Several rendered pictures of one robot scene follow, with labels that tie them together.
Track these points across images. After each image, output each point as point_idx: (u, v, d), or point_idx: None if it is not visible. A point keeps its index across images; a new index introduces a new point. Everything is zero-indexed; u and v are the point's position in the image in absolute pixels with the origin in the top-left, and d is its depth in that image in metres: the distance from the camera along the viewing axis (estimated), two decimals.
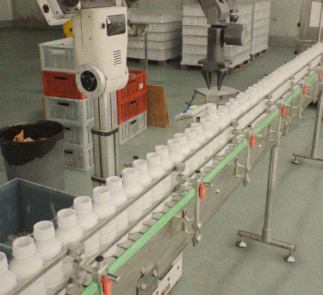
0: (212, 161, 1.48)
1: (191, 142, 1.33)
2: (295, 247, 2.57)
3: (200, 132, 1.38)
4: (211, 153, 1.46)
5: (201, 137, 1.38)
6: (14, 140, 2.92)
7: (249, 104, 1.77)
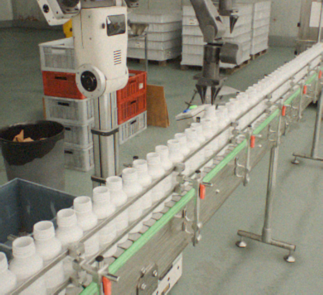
0: (212, 161, 1.48)
1: (191, 142, 1.33)
2: (295, 247, 2.57)
3: (200, 132, 1.38)
4: (211, 154, 1.45)
5: (201, 137, 1.39)
6: (14, 140, 2.92)
7: (249, 104, 1.77)
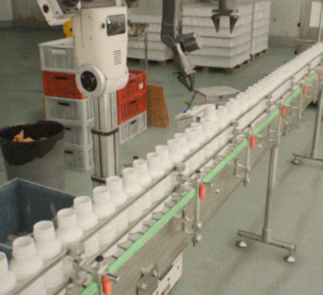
0: (212, 161, 1.48)
1: (191, 142, 1.33)
2: (295, 247, 2.57)
3: (200, 132, 1.38)
4: (211, 154, 1.45)
5: (201, 137, 1.39)
6: (14, 140, 2.92)
7: (249, 104, 1.77)
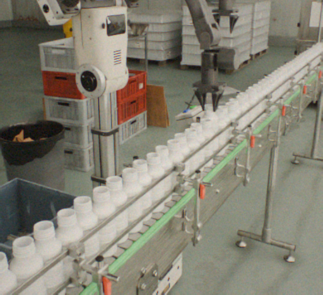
0: (212, 161, 1.48)
1: (191, 142, 1.33)
2: (295, 247, 2.57)
3: (200, 132, 1.38)
4: (211, 154, 1.45)
5: (201, 137, 1.39)
6: (14, 140, 2.92)
7: (249, 104, 1.77)
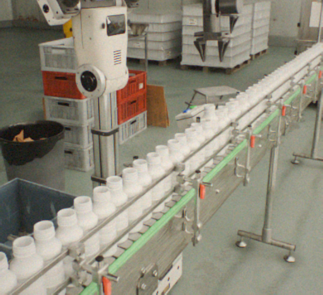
0: (212, 161, 1.48)
1: (191, 142, 1.33)
2: (295, 247, 2.57)
3: (200, 132, 1.38)
4: (211, 154, 1.45)
5: (202, 137, 1.39)
6: (14, 140, 2.92)
7: (249, 104, 1.77)
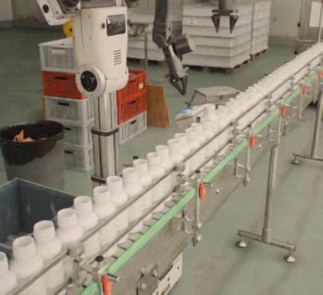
0: (212, 161, 1.48)
1: (191, 142, 1.33)
2: (295, 247, 2.57)
3: (200, 132, 1.38)
4: (211, 154, 1.45)
5: (202, 137, 1.39)
6: (14, 140, 2.92)
7: (249, 104, 1.77)
